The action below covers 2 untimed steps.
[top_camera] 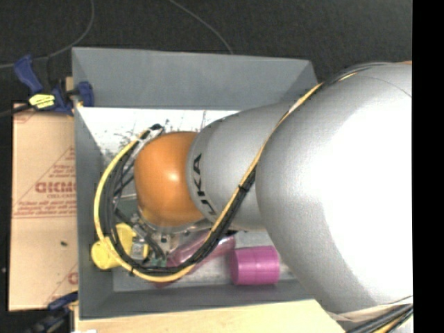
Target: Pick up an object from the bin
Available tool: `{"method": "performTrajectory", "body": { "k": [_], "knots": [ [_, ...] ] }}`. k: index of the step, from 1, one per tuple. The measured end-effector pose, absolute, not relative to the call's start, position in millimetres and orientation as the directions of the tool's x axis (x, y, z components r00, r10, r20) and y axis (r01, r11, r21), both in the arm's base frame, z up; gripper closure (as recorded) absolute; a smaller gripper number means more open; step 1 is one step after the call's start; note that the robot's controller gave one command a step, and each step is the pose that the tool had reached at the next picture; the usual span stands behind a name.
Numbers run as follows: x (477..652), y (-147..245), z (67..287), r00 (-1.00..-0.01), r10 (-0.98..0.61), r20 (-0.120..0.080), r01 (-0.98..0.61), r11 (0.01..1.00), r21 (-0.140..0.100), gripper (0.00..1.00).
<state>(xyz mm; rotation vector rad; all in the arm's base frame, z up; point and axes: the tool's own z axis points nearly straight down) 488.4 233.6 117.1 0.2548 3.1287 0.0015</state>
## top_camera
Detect magenta plastic cylinder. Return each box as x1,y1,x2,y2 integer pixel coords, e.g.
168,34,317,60
228,245,281,287

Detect pink clear plastic bottle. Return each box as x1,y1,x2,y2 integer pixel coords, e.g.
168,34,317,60
152,234,237,289

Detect brown cardboard board, red print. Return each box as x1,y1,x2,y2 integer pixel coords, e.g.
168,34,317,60
7,102,79,311

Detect grey metal bin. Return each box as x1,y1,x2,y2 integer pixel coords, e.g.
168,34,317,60
71,46,318,321

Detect yellow plastic toy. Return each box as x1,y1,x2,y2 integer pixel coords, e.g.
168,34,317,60
90,222,151,271

